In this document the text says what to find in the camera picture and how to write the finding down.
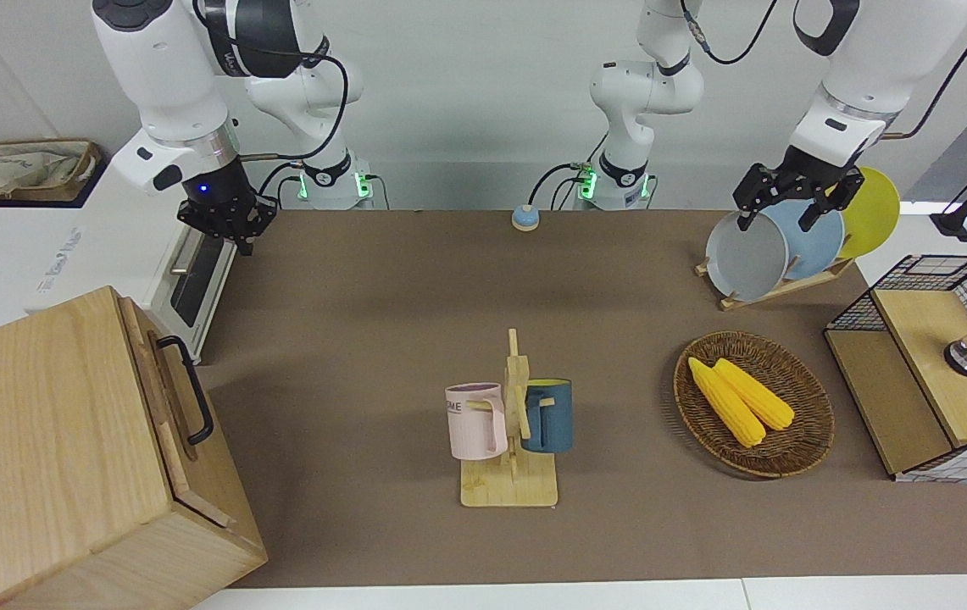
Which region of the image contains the yellow plate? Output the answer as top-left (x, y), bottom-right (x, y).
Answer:
top-left (829, 167), bottom-right (902, 260)

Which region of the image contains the wooden mug tree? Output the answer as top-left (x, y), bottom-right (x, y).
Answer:
top-left (459, 329), bottom-right (559, 509)

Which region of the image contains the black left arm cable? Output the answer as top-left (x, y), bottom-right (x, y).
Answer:
top-left (680, 0), bottom-right (781, 66)

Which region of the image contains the dark blue mug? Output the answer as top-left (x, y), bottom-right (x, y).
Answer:
top-left (521, 379), bottom-right (575, 455)

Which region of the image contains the beige cloth bag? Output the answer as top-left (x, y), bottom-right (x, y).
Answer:
top-left (0, 144), bottom-right (84, 201)

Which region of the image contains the woven wicker basket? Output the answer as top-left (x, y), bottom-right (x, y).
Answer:
top-left (673, 330), bottom-right (836, 480)

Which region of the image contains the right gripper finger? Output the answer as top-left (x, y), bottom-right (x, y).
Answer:
top-left (176, 202), bottom-right (235, 246)
top-left (233, 197), bottom-right (278, 256)

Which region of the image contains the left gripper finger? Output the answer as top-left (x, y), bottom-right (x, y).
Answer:
top-left (732, 163), bottom-right (790, 232)
top-left (798, 168), bottom-right (866, 232)

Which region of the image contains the light blue plate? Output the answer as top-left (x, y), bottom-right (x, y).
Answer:
top-left (763, 199), bottom-right (847, 281)

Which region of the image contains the white toaster oven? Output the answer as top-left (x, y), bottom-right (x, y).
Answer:
top-left (24, 157), bottom-right (240, 367)

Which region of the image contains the grey plate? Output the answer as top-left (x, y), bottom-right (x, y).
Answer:
top-left (705, 210), bottom-right (790, 304)

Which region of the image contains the wooden plate rack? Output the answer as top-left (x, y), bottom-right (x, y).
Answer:
top-left (695, 257), bottom-right (856, 313)

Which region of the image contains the wooden drawer black handle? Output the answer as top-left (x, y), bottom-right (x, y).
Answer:
top-left (117, 297), bottom-right (235, 528)

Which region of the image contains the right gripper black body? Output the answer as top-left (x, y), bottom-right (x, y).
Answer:
top-left (181, 157), bottom-right (258, 228)

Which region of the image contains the wooden drawer cabinet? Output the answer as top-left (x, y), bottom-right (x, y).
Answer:
top-left (0, 286), bottom-right (270, 610)

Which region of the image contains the pink mug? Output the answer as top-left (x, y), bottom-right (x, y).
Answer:
top-left (445, 383), bottom-right (509, 462)

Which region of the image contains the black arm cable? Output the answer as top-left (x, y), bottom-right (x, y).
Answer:
top-left (680, 0), bottom-right (781, 66)
top-left (195, 0), bottom-right (351, 164)

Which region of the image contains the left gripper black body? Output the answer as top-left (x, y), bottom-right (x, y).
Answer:
top-left (775, 148), bottom-right (841, 197)

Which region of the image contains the yellow corn cob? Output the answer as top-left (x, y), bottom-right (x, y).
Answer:
top-left (687, 357), bottom-right (767, 449)
top-left (714, 358), bottom-right (796, 432)

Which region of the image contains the brown table mat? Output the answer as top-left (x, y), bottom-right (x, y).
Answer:
top-left (193, 208), bottom-right (967, 591)

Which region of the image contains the black right base cable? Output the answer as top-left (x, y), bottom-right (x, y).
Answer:
top-left (256, 159), bottom-right (308, 209)

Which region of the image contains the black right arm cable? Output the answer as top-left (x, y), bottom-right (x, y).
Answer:
top-left (195, 0), bottom-right (351, 164)

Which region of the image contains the black cable green plug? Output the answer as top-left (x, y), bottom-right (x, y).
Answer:
top-left (529, 161), bottom-right (594, 211)

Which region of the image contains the brown tray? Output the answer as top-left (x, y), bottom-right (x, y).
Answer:
top-left (0, 139), bottom-right (104, 205)

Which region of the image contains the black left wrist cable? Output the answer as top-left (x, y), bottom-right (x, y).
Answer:
top-left (881, 0), bottom-right (967, 141)

